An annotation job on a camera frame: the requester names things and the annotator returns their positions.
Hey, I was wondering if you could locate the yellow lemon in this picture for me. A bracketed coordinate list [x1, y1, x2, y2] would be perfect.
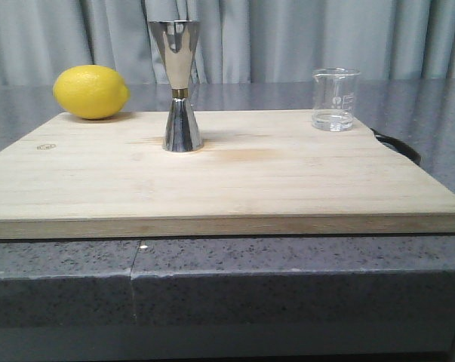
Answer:
[53, 65, 130, 120]

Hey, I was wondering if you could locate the steel double jigger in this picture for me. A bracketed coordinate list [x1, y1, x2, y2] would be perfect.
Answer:
[149, 20, 203, 152]

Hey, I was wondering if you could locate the wooden cutting board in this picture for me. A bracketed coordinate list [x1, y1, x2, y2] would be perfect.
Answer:
[0, 109, 455, 239]

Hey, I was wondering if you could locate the small glass beaker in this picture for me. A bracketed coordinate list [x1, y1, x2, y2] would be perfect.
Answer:
[312, 67, 361, 132]

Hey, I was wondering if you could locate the grey curtain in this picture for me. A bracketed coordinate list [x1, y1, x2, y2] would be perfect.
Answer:
[0, 1, 455, 86]

